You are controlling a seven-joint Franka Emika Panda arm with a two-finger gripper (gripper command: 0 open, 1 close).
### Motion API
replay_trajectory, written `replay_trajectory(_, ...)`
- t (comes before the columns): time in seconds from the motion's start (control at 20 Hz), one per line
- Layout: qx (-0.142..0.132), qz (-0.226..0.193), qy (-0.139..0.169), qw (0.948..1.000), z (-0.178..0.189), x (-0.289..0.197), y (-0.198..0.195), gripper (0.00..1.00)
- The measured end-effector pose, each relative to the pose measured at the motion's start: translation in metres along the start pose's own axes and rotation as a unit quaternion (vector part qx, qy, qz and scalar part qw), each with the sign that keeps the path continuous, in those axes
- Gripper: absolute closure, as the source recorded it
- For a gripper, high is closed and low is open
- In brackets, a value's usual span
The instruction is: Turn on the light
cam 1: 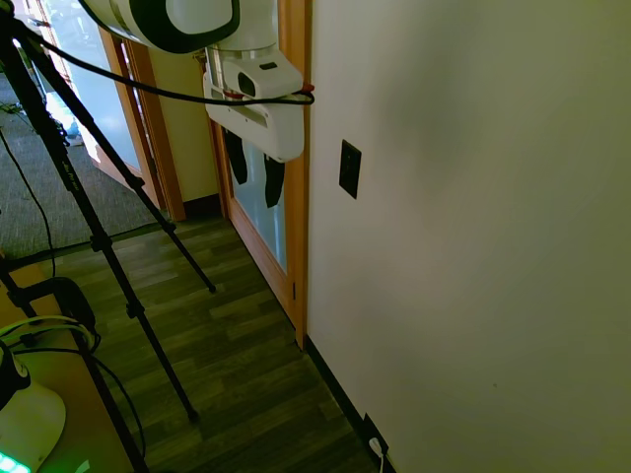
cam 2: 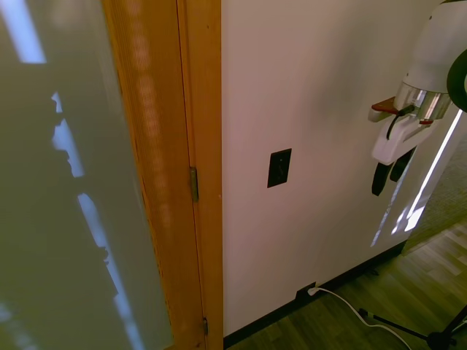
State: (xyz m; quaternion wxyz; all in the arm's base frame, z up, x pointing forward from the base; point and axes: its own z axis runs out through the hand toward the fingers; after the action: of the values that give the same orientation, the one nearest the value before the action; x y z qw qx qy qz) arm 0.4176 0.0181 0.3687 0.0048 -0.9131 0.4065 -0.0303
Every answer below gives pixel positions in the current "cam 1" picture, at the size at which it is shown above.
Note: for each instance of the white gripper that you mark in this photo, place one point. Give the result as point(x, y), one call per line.
point(266, 125)

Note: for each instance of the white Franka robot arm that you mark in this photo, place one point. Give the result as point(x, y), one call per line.
point(162, 22)

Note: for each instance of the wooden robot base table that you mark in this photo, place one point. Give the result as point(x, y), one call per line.
point(59, 355)

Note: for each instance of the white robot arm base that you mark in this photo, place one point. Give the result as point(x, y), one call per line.
point(27, 419)

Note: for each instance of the wooden door with frosted glass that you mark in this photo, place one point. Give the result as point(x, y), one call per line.
point(261, 217)

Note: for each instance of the grey carpet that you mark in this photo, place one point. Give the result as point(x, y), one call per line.
point(54, 162)

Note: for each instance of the black clamp on table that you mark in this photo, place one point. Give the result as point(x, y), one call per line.
point(64, 300)

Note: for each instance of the black baseboard strip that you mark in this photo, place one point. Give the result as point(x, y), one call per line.
point(345, 394)

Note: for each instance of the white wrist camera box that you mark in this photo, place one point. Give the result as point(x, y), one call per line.
point(249, 79)

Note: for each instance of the black wall light switch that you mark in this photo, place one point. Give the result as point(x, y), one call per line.
point(349, 168)

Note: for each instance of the wooden door frame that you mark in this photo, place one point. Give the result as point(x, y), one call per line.
point(148, 123)

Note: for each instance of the black camera tripod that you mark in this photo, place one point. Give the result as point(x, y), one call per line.
point(84, 207)

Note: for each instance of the black wall power outlet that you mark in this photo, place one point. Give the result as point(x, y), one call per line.
point(373, 433)

